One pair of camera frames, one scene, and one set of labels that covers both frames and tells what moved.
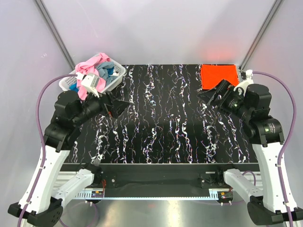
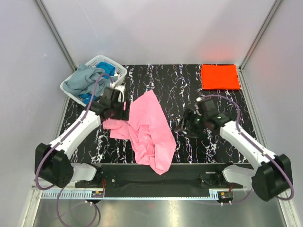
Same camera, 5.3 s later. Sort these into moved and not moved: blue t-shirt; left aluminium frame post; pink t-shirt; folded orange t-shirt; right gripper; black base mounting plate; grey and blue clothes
Moved: pink t-shirt; blue t-shirt; right gripper; grey and blue clothes
Not moved: left aluminium frame post; black base mounting plate; folded orange t-shirt
